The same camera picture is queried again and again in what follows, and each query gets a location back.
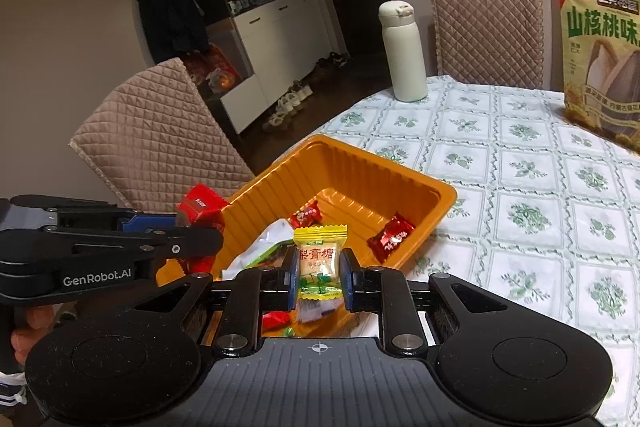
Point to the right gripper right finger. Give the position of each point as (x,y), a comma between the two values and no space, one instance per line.
(386,293)

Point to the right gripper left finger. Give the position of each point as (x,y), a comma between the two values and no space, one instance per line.
(251,293)

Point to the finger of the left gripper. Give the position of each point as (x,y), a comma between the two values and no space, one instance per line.
(184,244)
(140,221)

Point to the red square snack packet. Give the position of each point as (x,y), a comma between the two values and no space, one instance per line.
(275,320)

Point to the red patterned candy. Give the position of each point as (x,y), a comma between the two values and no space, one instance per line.
(390,237)

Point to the red large candy packet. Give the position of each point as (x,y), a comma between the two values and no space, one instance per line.
(201,208)

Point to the white silver snack wrapper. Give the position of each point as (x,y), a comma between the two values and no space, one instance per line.
(266,244)

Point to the yellow green candy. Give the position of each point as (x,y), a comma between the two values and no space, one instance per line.
(319,250)

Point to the small red candy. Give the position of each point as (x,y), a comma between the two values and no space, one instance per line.
(306,217)

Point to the clear dark snack packet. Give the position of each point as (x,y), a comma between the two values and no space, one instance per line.
(310,310)

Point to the left hand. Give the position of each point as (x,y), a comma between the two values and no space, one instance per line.
(38,322)

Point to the orange plastic tray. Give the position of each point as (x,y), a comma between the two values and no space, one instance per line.
(352,187)

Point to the quilted chair near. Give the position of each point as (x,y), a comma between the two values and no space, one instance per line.
(153,138)

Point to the quilted chair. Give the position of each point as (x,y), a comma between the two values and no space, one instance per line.
(153,138)
(495,42)

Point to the floral white tablecloth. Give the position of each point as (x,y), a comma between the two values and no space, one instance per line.
(547,213)

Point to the white cabinet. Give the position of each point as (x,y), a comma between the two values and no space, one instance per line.
(250,21)

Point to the white thermos bottle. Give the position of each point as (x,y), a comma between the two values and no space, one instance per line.
(403,47)

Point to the quilted chair far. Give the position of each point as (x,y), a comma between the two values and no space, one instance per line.
(495,42)

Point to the sunflower seed bag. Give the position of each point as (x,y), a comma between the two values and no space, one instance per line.
(600,41)

